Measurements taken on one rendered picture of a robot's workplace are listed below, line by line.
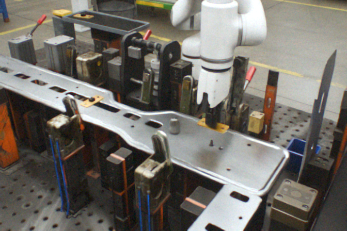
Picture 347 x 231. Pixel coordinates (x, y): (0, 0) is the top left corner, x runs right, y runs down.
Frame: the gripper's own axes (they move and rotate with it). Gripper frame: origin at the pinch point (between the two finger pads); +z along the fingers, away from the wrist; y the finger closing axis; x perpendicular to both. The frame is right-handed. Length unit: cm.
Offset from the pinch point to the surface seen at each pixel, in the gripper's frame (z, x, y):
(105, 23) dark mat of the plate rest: -7, -67, -31
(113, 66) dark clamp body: 3, -50, -16
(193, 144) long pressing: 9.4, -4.6, 2.3
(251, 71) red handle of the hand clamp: -4.6, 0.4, -24.2
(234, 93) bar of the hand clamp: -0.7, -0.6, -14.6
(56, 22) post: -2, -97, -30
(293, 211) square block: 5.1, 28.1, 16.8
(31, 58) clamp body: 12, -102, -18
